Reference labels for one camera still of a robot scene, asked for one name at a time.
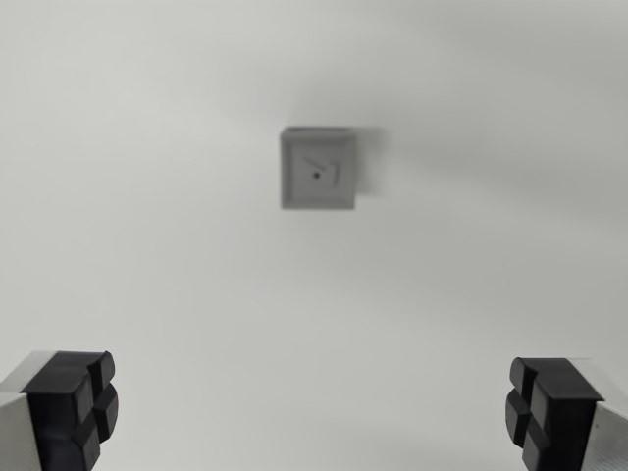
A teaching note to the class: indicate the black-padded silver gripper right finger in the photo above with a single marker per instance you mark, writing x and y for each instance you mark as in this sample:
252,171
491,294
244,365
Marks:
559,412

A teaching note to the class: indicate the black-padded silver gripper left finger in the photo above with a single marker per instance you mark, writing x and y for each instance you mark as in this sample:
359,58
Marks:
59,407

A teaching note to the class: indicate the grey embossed cube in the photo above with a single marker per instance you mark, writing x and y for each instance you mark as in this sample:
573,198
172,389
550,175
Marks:
319,191

